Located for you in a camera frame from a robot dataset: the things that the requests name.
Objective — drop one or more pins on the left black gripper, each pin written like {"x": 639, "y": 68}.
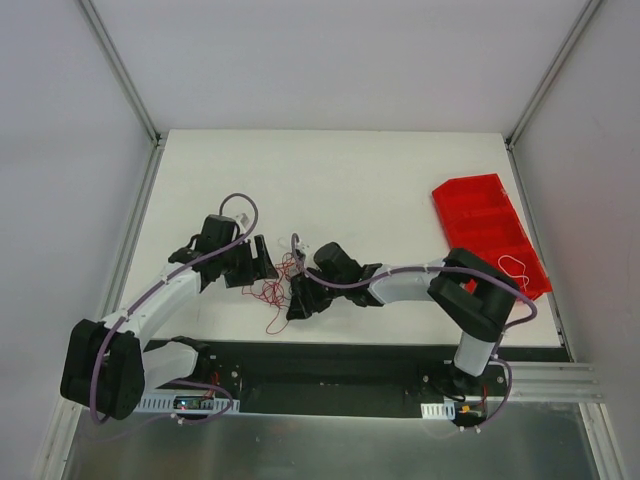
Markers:
{"x": 249, "y": 261}

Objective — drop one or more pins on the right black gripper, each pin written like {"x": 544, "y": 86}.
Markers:
{"x": 310, "y": 293}

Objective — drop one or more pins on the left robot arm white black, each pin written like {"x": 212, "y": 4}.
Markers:
{"x": 109, "y": 366}

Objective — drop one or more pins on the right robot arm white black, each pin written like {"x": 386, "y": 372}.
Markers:
{"x": 475, "y": 295}

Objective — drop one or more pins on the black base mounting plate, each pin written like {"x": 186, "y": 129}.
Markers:
{"x": 344, "y": 380}

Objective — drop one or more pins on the red plastic compartment bin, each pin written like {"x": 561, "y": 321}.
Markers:
{"x": 476, "y": 213}

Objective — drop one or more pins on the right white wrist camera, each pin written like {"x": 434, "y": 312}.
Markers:
{"x": 299, "y": 248}

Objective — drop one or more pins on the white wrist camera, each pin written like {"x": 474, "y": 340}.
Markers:
{"x": 299, "y": 248}
{"x": 242, "y": 218}

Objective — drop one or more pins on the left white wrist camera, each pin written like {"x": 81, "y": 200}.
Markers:
{"x": 242, "y": 218}

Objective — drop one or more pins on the left white cable duct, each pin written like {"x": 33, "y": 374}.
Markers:
{"x": 185, "y": 404}

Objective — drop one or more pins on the white cable duct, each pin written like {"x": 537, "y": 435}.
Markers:
{"x": 438, "y": 411}
{"x": 185, "y": 404}

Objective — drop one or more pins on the right white cable duct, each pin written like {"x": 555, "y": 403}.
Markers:
{"x": 438, "y": 411}

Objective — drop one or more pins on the left aluminium frame post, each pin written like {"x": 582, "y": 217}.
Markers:
{"x": 118, "y": 68}

